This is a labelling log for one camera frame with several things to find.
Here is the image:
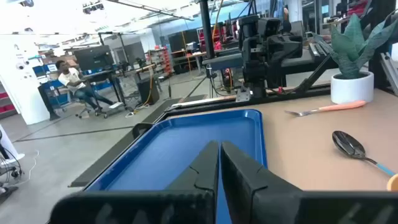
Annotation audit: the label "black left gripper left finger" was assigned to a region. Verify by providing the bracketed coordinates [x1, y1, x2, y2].
[166, 140, 220, 200]

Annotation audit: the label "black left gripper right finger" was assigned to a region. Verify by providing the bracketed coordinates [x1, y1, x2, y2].
[220, 140, 303, 224]

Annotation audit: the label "blue plastic tray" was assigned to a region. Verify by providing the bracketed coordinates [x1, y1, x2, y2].
[85, 108, 268, 224]

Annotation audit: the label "green artificial plant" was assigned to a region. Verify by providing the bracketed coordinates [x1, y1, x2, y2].
[312, 12, 398, 80]

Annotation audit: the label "grey workbench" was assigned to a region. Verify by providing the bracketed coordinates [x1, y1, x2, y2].
[201, 46, 340, 75]

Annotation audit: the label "white plant pot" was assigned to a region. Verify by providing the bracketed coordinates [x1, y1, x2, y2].
[330, 70, 375, 105]

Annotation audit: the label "black vertical pole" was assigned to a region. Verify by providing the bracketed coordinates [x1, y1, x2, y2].
[198, 0, 216, 60]

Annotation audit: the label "black computer tower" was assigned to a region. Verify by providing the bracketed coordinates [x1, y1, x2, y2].
[136, 77, 161, 105]

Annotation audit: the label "red bin shelf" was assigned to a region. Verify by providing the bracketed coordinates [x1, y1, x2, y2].
[148, 46, 174, 75]

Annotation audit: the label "office chair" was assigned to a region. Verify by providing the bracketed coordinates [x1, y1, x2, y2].
[67, 88, 108, 119]

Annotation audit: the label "black desk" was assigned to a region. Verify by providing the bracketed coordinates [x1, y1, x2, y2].
[82, 63, 156, 111]

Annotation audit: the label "black monitor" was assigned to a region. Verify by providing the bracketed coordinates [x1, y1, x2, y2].
[73, 45, 115, 72]

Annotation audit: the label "seated person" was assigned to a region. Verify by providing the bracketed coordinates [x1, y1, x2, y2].
[55, 59, 125, 113]

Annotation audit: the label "blue storage bins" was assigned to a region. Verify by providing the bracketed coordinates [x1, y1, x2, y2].
[32, 63, 60, 78]

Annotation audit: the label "white pillar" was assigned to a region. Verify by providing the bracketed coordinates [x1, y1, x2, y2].
[0, 34, 52, 125]

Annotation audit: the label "white stand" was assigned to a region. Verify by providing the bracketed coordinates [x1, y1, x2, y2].
[0, 124, 25, 166]

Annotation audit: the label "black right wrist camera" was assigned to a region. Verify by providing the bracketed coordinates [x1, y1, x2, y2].
[257, 17, 282, 37]

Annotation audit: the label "fork with pink handle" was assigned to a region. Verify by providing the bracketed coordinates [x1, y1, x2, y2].
[284, 100, 367, 118]

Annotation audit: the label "black frame post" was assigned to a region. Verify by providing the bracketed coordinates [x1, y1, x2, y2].
[368, 0, 398, 94]

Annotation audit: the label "spoon with blue handle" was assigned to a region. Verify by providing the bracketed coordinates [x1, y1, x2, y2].
[331, 130, 396, 177]

